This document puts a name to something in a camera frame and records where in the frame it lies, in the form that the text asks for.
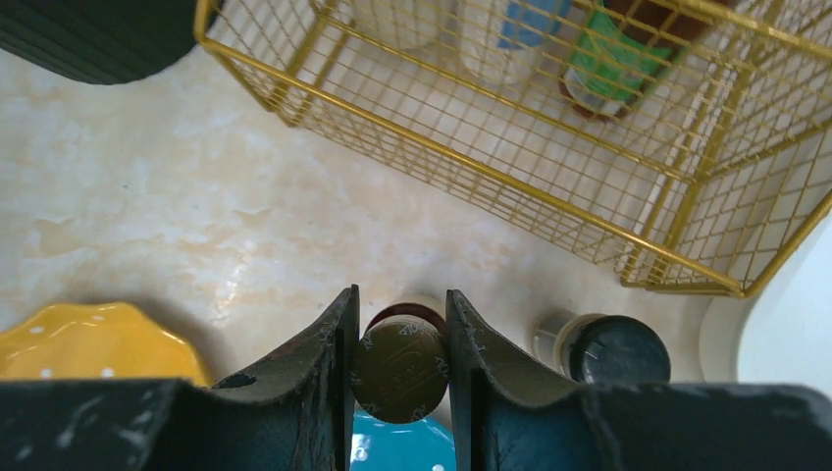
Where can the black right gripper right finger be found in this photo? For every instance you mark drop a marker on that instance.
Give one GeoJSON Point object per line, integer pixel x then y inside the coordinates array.
{"type": "Point", "coordinates": [510, 412]}

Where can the black ribbed trash bin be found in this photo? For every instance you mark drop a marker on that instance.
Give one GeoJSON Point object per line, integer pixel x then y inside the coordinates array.
{"type": "Point", "coordinates": [101, 42]}

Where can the yellow dotted plate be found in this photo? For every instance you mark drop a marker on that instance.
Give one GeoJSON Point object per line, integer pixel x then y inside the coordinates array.
{"type": "Point", "coordinates": [102, 341]}

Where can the gold wire basket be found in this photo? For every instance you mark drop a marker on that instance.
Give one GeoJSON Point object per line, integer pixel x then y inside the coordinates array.
{"type": "Point", "coordinates": [708, 187]}

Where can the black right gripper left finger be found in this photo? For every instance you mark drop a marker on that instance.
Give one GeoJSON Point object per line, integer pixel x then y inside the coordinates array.
{"type": "Point", "coordinates": [290, 410]}

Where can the blue dotted plate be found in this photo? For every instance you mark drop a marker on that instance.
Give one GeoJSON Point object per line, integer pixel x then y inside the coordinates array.
{"type": "Point", "coordinates": [422, 445]}

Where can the black lid glass shaker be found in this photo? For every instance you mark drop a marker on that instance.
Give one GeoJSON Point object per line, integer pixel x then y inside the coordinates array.
{"type": "Point", "coordinates": [402, 24]}

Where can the white plastic tub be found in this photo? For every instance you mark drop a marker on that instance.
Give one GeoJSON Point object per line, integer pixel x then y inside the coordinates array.
{"type": "Point", "coordinates": [783, 334]}

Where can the small yellow label bottle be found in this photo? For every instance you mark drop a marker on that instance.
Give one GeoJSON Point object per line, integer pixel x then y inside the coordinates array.
{"type": "Point", "coordinates": [400, 369]}

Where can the sauce bottle yellow cap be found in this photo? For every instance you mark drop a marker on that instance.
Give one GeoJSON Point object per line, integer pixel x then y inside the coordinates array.
{"type": "Point", "coordinates": [623, 51]}

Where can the small black cap bottle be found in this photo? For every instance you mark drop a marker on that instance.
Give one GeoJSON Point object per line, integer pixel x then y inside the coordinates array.
{"type": "Point", "coordinates": [601, 348]}

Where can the silver lid jar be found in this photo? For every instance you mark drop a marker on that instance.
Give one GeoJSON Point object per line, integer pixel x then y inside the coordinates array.
{"type": "Point", "coordinates": [501, 42]}

